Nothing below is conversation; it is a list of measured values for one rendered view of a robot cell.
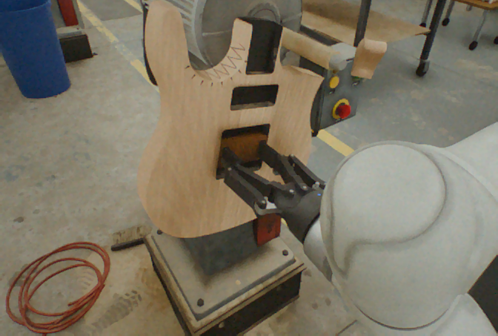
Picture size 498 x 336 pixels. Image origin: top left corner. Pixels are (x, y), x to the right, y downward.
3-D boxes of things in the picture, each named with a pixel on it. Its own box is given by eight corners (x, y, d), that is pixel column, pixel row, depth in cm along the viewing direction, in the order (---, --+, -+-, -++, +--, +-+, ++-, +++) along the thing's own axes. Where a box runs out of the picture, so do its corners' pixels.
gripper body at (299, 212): (295, 257, 48) (256, 214, 54) (338, 239, 52) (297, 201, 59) (309, 214, 44) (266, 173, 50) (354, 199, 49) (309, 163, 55)
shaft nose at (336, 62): (336, 68, 59) (327, 68, 57) (342, 53, 58) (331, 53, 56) (345, 72, 58) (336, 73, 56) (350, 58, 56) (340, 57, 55)
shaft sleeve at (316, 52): (273, 38, 71) (261, 38, 69) (277, 22, 70) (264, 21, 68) (337, 70, 59) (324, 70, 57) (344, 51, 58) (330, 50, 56)
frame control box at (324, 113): (252, 119, 116) (253, 41, 101) (302, 101, 126) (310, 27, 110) (300, 156, 100) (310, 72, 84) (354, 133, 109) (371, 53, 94)
